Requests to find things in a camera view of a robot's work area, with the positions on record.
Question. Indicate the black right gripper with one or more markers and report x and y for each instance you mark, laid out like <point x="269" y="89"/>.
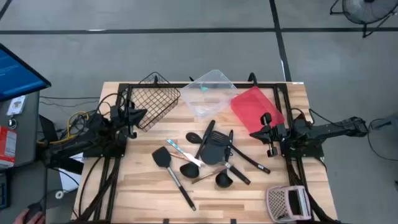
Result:
<point x="278" y="133"/>

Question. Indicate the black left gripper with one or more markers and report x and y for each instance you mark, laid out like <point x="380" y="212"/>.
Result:
<point x="122" y="116"/>

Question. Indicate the grey spatula steel neck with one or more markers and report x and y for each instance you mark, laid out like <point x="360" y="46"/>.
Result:
<point x="211" y="154"/>

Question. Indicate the rose gold table knife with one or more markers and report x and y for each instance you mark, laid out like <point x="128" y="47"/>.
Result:
<point x="205" y="177"/>
<point x="178" y="155"/>

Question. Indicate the small black ladle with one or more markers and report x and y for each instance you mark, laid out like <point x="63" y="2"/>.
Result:
<point x="224" y="181"/>

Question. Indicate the large black ladle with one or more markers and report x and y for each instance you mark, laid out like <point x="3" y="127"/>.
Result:
<point x="189" y="170"/>

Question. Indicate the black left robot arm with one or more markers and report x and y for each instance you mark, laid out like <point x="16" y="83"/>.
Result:
<point x="93" y="137"/>

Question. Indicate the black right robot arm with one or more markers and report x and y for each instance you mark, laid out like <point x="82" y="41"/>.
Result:
<point x="335" y="127"/>

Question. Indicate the red plastic container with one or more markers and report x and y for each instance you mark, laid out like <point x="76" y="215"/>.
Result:
<point x="255" y="105"/>

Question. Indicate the clear plastic container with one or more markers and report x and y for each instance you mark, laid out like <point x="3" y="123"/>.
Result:
<point x="211" y="93"/>

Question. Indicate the pink perforated plastic caddy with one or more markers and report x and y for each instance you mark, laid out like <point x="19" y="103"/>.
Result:
<point x="275" y="203"/>

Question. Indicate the black table edge clip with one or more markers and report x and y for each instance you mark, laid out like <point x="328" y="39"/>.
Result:
<point x="233" y="221"/>
<point x="166" y="221"/>

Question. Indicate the white paper sheet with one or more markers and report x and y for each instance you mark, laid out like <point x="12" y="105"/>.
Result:
<point x="70" y="182"/>

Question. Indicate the white tape roll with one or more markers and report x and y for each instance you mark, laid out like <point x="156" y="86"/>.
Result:
<point x="56" y="195"/>

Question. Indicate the white ID badge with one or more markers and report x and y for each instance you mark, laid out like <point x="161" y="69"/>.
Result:
<point x="16" y="105"/>

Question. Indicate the computer monitor blue screen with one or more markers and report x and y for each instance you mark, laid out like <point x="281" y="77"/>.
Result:
<point x="18" y="74"/>

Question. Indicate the black computer mouse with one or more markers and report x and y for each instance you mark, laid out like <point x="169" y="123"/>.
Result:
<point x="32" y="211"/>

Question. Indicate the person's hand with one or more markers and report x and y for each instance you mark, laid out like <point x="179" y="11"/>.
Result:
<point x="18" y="219"/>

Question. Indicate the black floor fan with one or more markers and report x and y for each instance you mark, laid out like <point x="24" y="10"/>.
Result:
<point x="367" y="11"/>

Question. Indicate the black metal table frame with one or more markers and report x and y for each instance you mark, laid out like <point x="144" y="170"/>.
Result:
<point x="264" y="85"/>

